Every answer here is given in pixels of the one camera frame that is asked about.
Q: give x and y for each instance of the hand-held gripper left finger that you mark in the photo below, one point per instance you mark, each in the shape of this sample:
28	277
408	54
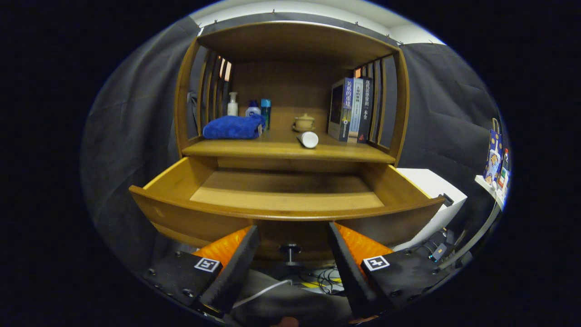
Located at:
233	270

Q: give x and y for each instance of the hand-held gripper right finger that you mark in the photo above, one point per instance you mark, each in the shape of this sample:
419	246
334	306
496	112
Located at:
349	270

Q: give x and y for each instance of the wooden drawer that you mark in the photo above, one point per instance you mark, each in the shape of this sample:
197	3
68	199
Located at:
286	195

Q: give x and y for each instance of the white and green tube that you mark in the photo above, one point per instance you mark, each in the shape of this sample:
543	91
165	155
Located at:
309	140

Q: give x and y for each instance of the white side cabinet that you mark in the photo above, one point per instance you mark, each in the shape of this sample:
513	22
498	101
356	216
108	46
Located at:
431	181

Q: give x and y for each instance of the wooden countertop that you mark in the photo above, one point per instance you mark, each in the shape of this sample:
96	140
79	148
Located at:
272	147

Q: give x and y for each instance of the wooden cabinet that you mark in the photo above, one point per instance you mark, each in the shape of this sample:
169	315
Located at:
290	45

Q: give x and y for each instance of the black electronics box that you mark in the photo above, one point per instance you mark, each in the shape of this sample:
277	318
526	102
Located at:
438	250

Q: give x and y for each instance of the blue towel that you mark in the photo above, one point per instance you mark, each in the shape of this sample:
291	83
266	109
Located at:
231	127

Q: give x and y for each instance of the beige saucer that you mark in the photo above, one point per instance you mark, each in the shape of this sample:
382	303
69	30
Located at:
299	130

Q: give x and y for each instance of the beige lidded teacup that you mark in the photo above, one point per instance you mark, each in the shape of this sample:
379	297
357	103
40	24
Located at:
304	122

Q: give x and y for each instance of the white bottle with blue cap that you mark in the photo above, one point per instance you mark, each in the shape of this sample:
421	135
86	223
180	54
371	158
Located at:
253	111

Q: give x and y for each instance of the white spine book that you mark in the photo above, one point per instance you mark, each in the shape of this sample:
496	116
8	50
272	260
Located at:
357	109

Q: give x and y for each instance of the blue spine book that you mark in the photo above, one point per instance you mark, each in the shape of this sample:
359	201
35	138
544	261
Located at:
337	109

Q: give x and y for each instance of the black spine book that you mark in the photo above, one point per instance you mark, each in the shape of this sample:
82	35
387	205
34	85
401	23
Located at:
366	109

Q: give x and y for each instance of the white pump bottle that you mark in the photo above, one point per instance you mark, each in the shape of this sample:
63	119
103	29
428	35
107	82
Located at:
232	108

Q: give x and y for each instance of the teal bottle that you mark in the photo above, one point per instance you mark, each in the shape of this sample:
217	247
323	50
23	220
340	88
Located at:
266	111

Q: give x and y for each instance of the white shelf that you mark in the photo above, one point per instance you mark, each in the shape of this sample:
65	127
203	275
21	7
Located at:
488	185

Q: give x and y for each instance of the colourful printed bag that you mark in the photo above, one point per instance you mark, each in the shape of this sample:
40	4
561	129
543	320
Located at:
494	154

